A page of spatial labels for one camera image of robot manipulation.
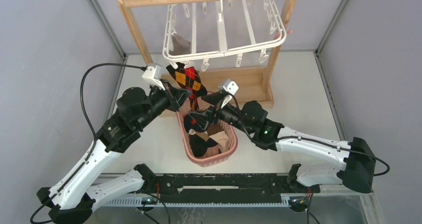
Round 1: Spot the black mounting rail base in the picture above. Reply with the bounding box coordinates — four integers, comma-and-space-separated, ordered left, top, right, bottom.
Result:
85, 173, 320, 207

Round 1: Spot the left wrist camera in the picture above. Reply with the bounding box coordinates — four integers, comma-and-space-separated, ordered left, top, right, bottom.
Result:
142, 63, 165, 90

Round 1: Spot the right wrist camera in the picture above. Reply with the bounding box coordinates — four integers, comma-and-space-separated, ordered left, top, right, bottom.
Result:
218, 79, 239, 108

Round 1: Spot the wooden hanging rack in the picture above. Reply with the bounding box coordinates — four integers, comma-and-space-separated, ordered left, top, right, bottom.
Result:
116, 0, 296, 108

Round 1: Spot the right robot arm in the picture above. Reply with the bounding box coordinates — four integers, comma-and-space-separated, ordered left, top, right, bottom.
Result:
187, 93, 377, 194

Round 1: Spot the black red cuff sock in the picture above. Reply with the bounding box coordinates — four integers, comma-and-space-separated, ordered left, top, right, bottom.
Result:
183, 114, 207, 135

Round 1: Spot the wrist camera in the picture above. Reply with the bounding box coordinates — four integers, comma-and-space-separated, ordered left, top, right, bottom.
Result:
218, 79, 239, 108
142, 63, 165, 90

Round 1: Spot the pink plastic basket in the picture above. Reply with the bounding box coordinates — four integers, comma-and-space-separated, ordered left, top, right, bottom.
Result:
176, 99, 238, 167

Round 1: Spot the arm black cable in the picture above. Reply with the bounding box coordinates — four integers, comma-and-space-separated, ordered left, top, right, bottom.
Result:
227, 92, 391, 177
29, 63, 147, 224

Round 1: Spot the brown beige striped sock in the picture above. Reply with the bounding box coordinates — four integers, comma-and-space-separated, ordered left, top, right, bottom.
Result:
196, 125, 228, 158

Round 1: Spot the white plastic clip hanger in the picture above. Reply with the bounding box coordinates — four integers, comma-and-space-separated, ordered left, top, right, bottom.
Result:
162, 0, 287, 71

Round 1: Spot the brown patterned sock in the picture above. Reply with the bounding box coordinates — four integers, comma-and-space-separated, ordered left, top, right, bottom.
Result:
166, 62, 208, 111

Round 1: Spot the plain black sock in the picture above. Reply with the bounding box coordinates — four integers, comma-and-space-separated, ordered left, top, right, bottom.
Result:
189, 134, 217, 158

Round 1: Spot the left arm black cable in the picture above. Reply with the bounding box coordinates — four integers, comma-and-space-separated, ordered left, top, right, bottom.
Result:
29, 63, 147, 224

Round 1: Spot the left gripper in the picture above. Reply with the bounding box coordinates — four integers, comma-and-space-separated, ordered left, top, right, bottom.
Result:
136, 79, 192, 130

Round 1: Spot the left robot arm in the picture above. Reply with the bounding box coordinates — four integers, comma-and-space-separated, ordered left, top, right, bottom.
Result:
37, 80, 191, 224

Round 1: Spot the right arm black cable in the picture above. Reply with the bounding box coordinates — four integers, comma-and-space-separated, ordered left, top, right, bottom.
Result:
227, 92, 391, 177

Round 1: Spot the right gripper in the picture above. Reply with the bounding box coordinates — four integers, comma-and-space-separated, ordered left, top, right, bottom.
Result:
188, 91, 252, 135

